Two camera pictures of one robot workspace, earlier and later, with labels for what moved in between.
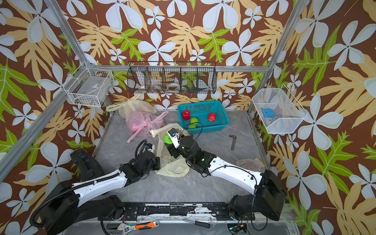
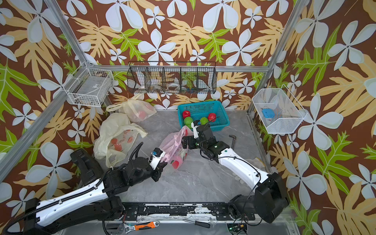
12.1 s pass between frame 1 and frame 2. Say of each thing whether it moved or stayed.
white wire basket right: stayed
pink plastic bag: moved
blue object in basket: stayed
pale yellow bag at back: stayed
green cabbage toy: moved
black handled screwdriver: stayed
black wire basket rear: stayed
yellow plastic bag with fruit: moved
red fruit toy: stayed
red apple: stayed
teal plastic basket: stayed
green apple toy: moved
